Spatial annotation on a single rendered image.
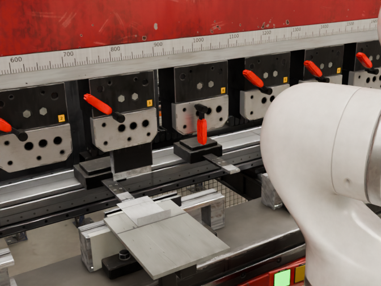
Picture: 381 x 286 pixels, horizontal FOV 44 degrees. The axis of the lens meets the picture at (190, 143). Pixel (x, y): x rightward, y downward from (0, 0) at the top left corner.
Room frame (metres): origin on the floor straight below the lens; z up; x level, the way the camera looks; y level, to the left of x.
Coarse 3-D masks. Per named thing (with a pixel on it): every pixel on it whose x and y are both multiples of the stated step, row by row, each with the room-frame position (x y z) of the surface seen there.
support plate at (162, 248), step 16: (176, 208) 1.02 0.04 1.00; (112, 224) 0.95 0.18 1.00; (128, 224) 0.95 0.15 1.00; (160, 224) 0.94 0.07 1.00; (176, 224) 0.94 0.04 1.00; (192, 224) 0.94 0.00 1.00; (128, 240) 0.88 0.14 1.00; (144, 240) 0.88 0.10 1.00; (160, 240) 0.88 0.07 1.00; (176, 240) 0.87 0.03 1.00; (192, 240) 0.87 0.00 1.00; (208, 240) 0.87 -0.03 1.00; (144, 256) 0.81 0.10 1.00; (160, 256) 0.81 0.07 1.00; (176, 256) 0.81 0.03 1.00; (192, 256) 0.81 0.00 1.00; (208, 256) 0.81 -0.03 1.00; (160, 272) 0.76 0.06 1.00
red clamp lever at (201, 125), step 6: (198, 108) 1.05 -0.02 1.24; (204, 108) 1.04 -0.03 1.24; (204, 114) 1.05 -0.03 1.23; (198, 120) 1.05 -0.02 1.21; (204, 120) 1.05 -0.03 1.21; (198, 126) 1.05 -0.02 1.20; (204, 126) 1.05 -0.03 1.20; (198, 132) 1.05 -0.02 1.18; (204, 132) 1.05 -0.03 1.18; (198, 138) 1.05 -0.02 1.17; (204, 138) 1.05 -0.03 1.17; (204, 144) 1.05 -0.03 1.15
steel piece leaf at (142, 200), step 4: (144, 196) 1.08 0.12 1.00; (132, 200) 1.06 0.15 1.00; (136, 200) 1.06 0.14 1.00; (140, 200) 1.06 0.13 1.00; (144, 200) 1.06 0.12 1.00; (148, 200) 1.06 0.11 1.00; (116, 204) 1.04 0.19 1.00; (120, 204) 1.04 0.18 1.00; (124, 204) 1.04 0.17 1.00; (128, 204) 1.04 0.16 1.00; (132, 204) 1.04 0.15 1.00; (136, 204) 1.04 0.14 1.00; (120, 208) 1.02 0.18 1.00
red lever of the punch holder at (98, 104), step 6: (84, 96) 0.92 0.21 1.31; (90, 96) 0.91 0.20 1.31; (90, 102) 0.91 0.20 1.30; (96, 102) 0.92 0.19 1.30; (102, 102) 0.93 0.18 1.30; (102, 108) 0.92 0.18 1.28; (108, 108) 0.93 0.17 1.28; (108, 114) 0.93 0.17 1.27; (114, 114) 0.94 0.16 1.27; (120, 114) 0.94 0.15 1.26; (120, 120) 0.94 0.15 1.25
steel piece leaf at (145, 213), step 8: (152, 200) 1.06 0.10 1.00; (128, 208) 1.02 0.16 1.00; (136, 208) 1.02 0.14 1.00; (144, 208) 1.02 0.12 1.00; (152, 208) 1.02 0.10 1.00; (160, 208) 1.02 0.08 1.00; (128, 216) 0.98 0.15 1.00; (136, 216) 0.98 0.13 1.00; (144, 216) 0.94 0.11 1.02; (152, 216) 0.95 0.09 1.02; (160, 216) 0.96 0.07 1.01; (168, 216) 0.97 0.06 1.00; (136, 224) 0.94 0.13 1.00; (144, 224) 0.94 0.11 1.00
